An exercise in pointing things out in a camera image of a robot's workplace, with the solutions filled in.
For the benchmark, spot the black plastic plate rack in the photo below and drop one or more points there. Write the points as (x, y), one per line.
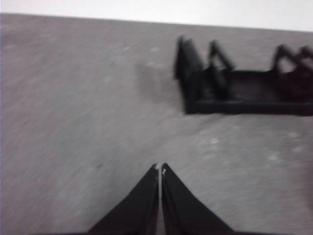
(244, 105)

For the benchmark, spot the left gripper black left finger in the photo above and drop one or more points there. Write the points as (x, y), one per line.
(139, 208)

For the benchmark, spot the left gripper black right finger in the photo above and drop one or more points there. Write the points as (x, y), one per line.
(183, 208)

